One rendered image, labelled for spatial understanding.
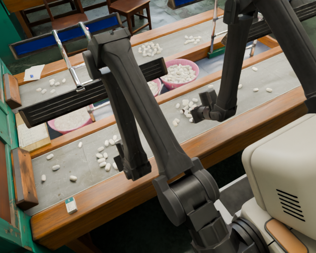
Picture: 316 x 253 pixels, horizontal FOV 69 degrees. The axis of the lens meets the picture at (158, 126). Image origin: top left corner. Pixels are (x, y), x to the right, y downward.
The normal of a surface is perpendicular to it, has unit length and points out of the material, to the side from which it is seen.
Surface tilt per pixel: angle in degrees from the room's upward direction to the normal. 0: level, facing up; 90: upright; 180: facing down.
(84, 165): 0
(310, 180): 57
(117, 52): 32
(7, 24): 90
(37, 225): 0
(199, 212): 38
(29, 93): 0
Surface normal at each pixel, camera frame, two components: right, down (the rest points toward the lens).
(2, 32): 0.47, 0.65
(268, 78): -0.08, -0.65
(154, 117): 0.27, -0.25
